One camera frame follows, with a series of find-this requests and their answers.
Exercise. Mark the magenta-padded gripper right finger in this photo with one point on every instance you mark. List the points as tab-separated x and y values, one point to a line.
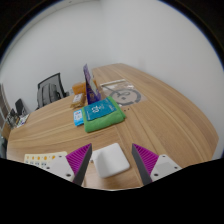
163	165

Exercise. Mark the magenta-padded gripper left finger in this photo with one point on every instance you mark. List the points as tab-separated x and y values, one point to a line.
60	165

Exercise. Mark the white charger block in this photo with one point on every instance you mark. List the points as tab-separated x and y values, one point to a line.
111	160

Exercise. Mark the cream power strip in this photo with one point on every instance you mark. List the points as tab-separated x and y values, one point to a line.
40	159

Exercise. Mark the small blue box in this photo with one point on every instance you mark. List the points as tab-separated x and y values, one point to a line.
78	117

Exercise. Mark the green folded towel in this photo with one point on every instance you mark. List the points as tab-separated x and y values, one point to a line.
100	124

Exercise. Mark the small beige box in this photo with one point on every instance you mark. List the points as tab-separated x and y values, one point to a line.
78	100

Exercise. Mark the dark printed cardboard box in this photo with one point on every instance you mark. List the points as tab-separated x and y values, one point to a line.
11	118

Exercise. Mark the teal flat packet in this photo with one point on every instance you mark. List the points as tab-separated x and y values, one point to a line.
99	109

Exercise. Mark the small black chair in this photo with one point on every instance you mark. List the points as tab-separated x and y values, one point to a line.
20	106

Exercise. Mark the grey backpack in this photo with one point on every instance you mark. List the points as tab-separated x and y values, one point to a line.
49	95

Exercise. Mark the orange box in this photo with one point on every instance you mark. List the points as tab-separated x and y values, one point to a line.
79	88

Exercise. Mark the clear plastic bag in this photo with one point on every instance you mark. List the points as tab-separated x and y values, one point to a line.
125	93

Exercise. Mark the purple standing pouch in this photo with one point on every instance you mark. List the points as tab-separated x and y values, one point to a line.
90	86

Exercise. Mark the black mesh office chair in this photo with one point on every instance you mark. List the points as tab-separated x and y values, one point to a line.
50	78

